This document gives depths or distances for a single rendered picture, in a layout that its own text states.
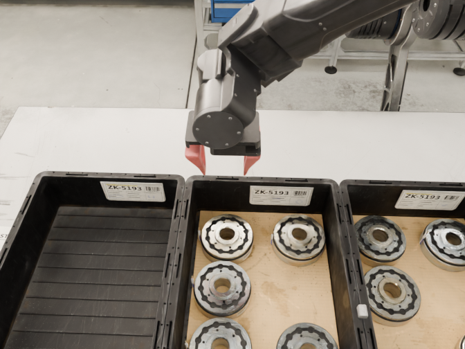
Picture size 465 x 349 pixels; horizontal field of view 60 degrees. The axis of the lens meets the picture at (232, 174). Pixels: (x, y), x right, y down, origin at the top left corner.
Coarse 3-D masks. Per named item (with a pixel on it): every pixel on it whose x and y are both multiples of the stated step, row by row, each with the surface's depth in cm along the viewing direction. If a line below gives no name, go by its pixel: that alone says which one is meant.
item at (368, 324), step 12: (348, 180) 79; (360, 180) 79; (372, 180) 79; (384, 180) 79; (396, 180) 79; (348, 204) 75; (348, 216) 73; (348, 228) 71; (360, 264) 67; (360, 288) 64; (360, 300) 63; (372, 324) 60; (372, 336) 59; (372, 348) 58
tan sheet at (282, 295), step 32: (256, 224) 84; (320, 224) 84; (256, 256) 79; (320, 256) 79; (192, 288) 75; (224, 288) 75; (256, 288) 75; (288, 288) 75; (320, 288) 75; (192, 320) 71; (256, 320) 71; (288, 320) 71; (320, 320) 71
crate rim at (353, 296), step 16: (192, 176) 79; (208, 176) 79; (224, 176) 79; (240, 176) 79; (336, 192) 77; (336, 208) 74; (176, 256) 68; (176, 272) 66; (352, 272) 66; (176, 288) 64; (352, 288) 64; (176, 304) 62; (352, 304) 62; (352, 320) 61
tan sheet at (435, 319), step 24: (360, 216) 85; (384, 216) 85; (408, 240) 81; (408, 264) 78; (432, 264) 78; (432, 288) 75; (456, 288) 75; (432, 312) 72; (456, 312) 72; (384, 336) 69; (408, 336) 69; (432, 336) 69; (456, 336) 69
